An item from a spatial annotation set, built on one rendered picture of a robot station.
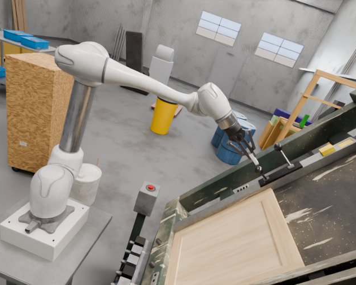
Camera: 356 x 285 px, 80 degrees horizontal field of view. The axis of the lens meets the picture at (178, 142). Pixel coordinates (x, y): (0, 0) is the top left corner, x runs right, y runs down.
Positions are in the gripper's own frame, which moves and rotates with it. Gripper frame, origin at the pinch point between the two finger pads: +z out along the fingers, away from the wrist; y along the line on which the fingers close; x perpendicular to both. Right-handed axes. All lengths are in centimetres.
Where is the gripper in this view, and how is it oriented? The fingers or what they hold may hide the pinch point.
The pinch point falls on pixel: (253, 158)
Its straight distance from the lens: 108.3
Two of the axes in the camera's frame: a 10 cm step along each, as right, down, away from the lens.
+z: 6.0, 7.7, 2.3
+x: -1.5, 3.9, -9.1
